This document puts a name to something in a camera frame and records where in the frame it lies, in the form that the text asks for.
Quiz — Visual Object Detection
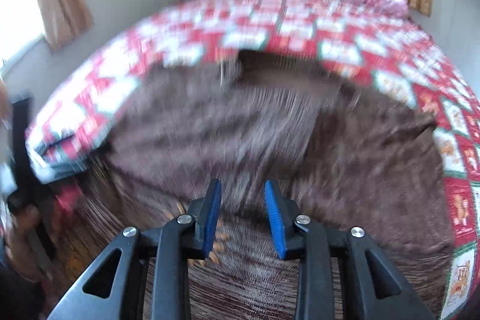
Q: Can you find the person left hand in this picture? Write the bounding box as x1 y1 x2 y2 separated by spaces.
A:
1 83 49 281

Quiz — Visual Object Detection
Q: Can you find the brown knitted sweater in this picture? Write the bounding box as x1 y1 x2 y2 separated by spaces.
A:
55 50 454 319

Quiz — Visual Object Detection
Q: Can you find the red patchwork bedspread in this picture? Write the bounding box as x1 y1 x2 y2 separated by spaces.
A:
29 0 479 319

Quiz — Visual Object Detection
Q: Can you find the left side window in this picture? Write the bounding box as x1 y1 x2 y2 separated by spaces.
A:
1 0 45 76

